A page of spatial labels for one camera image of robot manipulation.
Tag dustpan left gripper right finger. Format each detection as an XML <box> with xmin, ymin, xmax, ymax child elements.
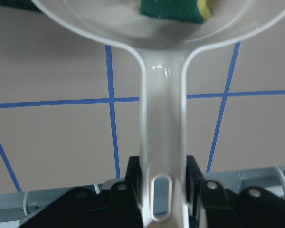
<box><xmin>186</xmin><ymin>155</ymin><xmax>230</xmax><ymax>228</ymax></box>

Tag yellow green sponge piece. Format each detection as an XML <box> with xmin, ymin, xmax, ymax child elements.
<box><xmin>139</xmin><ymin>0</ymin><xmax>212</xmax><ymax>24</ymax></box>

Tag dustpan left gripper left finger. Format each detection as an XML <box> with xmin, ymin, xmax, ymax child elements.
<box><xmin>109</xmin><ymin>156</ymin><xmax>143</xmax><ymax>228</ymax></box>

